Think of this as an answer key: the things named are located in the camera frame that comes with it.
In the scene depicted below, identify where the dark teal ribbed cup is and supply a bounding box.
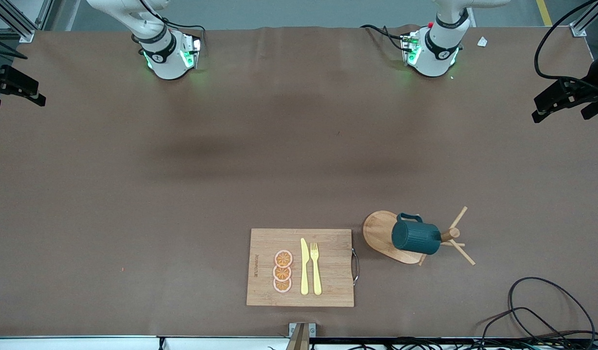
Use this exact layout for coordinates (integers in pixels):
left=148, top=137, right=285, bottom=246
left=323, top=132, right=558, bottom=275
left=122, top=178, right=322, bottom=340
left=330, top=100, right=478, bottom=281
left=391, top=212, right=443, bottom=256

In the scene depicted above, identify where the wooden mug tree rack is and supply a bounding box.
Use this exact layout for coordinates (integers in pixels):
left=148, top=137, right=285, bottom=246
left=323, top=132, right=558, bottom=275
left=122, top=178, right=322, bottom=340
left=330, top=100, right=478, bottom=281
left=362, top=206, right=476, bottom=267

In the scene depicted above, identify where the bamboo cutting board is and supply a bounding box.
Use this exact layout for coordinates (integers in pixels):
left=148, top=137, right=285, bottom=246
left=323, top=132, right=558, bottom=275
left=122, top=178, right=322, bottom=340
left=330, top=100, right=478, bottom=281
left=246, top=228, right=360, bottom=308

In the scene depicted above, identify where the yellow plastic fork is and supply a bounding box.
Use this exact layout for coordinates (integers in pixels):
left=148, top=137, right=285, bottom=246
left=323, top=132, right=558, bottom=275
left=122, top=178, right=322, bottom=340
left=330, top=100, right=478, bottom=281
left=310, top=242, right=323, bottom=296

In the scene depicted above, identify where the yellow plastic knife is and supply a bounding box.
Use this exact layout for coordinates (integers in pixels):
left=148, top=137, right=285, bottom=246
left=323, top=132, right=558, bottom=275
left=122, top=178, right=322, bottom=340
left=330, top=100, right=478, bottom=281
left=300, top=238, right=310, bottom=296

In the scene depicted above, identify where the aluminium frame profile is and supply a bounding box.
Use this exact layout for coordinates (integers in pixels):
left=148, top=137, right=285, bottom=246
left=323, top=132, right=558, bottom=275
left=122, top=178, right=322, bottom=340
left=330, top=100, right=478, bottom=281
left=0, top=0, right=54, bottom=43
left=570, top=0, right=598, bottom=38

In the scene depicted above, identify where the black right arm base cable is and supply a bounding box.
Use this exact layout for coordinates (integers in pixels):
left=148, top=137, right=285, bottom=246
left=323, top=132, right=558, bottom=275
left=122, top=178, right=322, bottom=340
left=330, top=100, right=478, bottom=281
left=136, top=0, right=207, bottom=35

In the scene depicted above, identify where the black arm base cable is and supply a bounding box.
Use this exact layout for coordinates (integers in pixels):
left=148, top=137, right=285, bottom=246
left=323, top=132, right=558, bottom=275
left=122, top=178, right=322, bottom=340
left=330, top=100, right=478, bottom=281
left=360, top=23, right=411, bottom=53
left=136, top=0, right=207, bottom=35

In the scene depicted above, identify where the black left arm base cable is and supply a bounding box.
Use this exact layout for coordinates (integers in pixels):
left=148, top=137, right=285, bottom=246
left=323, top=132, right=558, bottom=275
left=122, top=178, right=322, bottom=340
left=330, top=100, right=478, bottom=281
left=360, top=23, right=411, bottom=53

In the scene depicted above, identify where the black cable wide loop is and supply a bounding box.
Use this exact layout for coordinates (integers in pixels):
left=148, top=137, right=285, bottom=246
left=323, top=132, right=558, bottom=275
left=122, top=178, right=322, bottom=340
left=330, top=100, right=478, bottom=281
left=507, top=277, right=597, bottom=348

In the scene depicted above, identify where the black cable small loop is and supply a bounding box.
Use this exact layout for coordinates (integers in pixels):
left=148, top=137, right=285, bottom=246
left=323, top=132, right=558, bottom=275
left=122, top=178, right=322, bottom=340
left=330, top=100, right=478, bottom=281
left=479, top=306, right=572, bottom=348

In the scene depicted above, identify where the white table edge rail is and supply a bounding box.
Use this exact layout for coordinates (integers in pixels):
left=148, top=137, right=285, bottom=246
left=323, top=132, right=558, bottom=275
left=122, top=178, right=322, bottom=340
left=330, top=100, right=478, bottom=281
left=0, top=335, right=290, bottom=350

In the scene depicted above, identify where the aluminium profile post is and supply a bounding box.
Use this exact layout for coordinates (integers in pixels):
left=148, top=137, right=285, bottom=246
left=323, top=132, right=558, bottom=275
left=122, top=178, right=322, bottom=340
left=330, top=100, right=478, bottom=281
left=288, top=322, right=317, bottom=350

